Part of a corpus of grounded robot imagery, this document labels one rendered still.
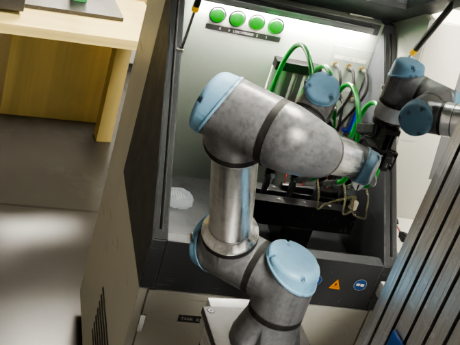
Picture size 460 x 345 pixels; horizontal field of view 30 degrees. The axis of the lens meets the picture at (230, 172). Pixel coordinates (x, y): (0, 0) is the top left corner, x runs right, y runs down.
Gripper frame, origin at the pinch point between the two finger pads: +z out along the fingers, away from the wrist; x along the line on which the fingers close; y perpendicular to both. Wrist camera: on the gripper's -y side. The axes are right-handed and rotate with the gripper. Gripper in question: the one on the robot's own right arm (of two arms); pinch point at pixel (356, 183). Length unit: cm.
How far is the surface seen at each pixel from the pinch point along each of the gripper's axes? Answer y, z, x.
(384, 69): -47, -14, 19
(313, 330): -3, 51, 6
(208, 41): -57, -8, -32
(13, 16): -169, 40, -85
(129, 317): -5, 54, -47
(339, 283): -3.0, 33.6, 7.9
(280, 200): -25.1, 23.2, -7.3
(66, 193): -167, 121, -49
